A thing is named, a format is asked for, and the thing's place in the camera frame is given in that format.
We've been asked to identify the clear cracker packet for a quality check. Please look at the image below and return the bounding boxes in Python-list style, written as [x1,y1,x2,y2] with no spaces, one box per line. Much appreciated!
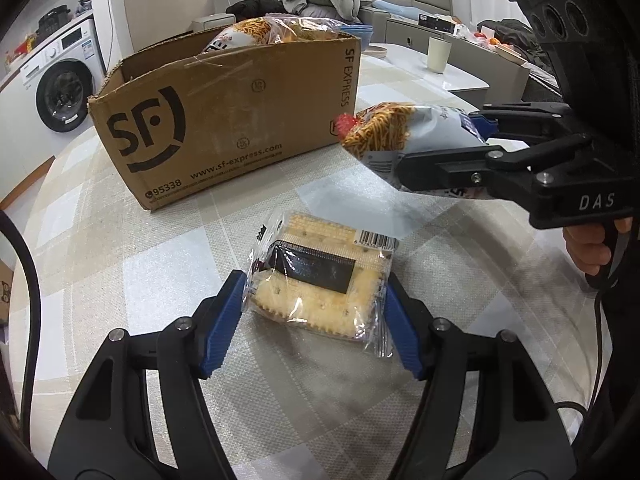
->
[247,210,401,359]

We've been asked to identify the white washing machine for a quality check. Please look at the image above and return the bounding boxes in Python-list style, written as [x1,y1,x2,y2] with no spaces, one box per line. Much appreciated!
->
[0,17,108,134]

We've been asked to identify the person's right hand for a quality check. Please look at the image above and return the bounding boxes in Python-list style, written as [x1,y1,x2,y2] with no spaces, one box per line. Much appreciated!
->
[562,224,613,275]

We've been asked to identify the black pressure cooker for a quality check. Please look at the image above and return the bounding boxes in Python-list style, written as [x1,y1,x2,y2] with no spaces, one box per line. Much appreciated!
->
[39,5,71,31]

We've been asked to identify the grey side cabinet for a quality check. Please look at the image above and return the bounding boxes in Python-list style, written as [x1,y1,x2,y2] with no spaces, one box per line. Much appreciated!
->
[385,17,531,96]

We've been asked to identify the brown cardboard box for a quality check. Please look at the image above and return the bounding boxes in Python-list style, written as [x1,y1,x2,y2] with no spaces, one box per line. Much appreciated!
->
[87,27,362,211]

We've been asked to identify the black box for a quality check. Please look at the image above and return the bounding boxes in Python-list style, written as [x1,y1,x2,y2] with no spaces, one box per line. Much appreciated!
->
[419,14,458,31]

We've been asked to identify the black jacket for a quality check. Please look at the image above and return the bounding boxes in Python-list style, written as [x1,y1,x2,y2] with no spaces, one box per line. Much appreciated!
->
[227,0,286,19]

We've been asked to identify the white coffee table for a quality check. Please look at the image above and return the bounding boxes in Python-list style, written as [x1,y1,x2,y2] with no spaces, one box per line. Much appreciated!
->
[360,42,491,94]

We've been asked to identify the light blue pillow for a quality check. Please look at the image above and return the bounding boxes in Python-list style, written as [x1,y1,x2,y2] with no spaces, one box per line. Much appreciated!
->
[372,0,421,18]

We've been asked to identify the food items on washer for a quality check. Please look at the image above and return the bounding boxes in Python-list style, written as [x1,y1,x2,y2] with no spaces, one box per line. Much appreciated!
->
[2,32,38,63]

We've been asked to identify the white crispy noodle packet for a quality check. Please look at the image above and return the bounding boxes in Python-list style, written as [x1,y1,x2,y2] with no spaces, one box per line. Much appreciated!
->
[339,102,497,198]

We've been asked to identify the cream tumbler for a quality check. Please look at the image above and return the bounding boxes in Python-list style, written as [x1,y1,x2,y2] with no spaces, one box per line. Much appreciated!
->
[427,36,451,75]

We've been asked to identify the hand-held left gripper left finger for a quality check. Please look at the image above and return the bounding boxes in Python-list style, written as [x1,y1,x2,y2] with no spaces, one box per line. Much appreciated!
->
[47,270,246,480]

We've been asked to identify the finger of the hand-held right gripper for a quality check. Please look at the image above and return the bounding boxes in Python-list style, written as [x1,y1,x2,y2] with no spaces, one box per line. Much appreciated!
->
[397,132,593,197]
[467,102,573,138]

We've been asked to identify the orange bread bag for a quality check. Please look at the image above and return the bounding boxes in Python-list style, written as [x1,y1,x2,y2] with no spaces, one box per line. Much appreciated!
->
[202,17,281,54]

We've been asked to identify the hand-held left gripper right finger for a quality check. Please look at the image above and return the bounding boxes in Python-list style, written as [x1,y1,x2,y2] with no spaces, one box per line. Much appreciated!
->
[385,272,576,480]

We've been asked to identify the dark green jacket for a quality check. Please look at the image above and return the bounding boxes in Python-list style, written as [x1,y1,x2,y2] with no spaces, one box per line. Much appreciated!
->
[477,19,543,61]

